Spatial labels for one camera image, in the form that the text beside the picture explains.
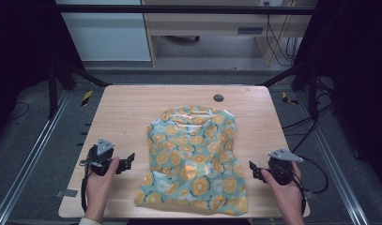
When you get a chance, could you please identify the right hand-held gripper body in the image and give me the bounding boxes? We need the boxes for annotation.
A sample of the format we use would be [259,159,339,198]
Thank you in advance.
[267,148,304,186]

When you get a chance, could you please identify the white cabinet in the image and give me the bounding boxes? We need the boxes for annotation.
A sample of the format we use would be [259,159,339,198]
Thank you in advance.
[55,0,152,62]

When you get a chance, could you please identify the white sleeve cuff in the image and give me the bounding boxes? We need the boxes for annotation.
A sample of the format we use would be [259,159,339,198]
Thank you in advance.
[78,217,102,225]

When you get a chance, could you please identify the right hand-held gripper black cable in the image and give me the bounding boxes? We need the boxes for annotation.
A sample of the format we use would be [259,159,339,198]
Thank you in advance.
[292,171,307,218]

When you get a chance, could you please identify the bundle of black floor cables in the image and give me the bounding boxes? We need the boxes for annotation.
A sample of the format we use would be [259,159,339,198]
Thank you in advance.
[282,76,336,155]

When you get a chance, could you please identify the person's right hand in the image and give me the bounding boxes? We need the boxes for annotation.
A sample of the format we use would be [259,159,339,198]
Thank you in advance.
[261,161,303,214]

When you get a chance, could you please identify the yellow tool on floor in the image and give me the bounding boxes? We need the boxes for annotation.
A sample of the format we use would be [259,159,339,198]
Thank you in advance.
[81,90,95,107]
[281,91,299,106]

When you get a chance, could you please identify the black horizontal frame bar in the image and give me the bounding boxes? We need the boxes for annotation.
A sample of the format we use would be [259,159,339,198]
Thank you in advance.
[53,4,316,16]

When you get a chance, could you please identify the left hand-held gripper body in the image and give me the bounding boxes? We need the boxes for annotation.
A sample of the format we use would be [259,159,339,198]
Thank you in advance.
[80,138,116,176]

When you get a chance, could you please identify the black metal frame stand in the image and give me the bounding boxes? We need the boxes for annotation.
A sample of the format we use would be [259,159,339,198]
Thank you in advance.
[47,59,112,120]
[260,61,320,122]

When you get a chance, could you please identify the yellow tool on floor left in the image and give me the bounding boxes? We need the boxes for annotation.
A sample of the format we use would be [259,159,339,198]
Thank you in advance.
[81,90,95,107]

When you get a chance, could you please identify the hand-held gripper black cable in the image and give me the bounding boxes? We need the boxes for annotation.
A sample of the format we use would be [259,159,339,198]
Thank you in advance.
[80,170,90,214]
[292,171,307,218]

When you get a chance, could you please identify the aluminium floor rail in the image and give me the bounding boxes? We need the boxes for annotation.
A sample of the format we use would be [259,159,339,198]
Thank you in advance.
[0,90,71,225]
[296,91,372,225]

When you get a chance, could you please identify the looped black floor cable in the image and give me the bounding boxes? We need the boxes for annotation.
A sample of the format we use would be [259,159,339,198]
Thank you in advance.
[296,155,330,194]

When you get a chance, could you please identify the black curtain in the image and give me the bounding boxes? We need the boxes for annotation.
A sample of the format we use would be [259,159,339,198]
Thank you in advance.
[293,0,382,191]
[0,0,84,143]

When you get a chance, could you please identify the yellow tool on floor right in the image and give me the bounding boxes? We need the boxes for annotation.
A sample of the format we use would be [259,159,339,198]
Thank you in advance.
[281,91,299,106]

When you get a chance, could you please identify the left hand-held gripper black cable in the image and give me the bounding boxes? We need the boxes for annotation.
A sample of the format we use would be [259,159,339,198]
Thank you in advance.
[80,170,90,214]

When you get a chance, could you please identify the hanging black desk cables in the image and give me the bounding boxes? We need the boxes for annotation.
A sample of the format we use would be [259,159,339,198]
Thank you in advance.
[265,1,302,68]

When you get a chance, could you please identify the green orange floral cloth bag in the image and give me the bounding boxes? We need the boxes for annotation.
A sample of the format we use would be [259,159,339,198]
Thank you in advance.
[134,105,249,217]

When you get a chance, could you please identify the person's left hand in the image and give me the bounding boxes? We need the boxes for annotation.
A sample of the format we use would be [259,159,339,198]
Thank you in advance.
[84,157,121,211]

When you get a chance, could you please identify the thin black floor cable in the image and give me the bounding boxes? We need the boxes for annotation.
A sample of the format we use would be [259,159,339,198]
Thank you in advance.
[8,100,31,122]

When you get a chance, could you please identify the light wooden desk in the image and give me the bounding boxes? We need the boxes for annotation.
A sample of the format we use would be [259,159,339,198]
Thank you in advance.
[141,0,318,68]

